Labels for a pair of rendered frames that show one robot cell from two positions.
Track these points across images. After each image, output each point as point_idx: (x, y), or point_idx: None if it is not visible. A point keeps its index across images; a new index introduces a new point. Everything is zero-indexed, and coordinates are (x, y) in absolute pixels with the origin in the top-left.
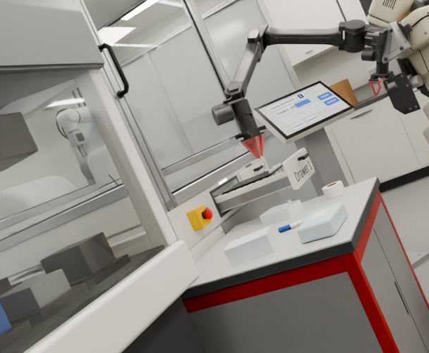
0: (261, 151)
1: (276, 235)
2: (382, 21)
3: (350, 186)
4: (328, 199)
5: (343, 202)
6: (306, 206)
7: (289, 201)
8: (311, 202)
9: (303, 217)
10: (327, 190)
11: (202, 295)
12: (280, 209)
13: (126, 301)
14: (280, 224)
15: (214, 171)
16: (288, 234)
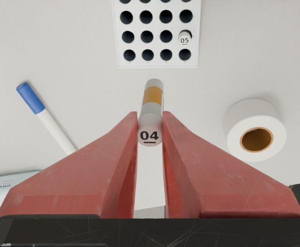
0: (163, 173)
1: (8, 82)
2: None
3: None
4: (225, 111)
5: (155, 170)
6: (220, 50)
7: (179, 43)
8: (260, 46)
9: (111, 100)
10: (225, 136)
11: None
12: (137, 23)
13: None
14: (92, 30)
15: None
16: (6, 121)
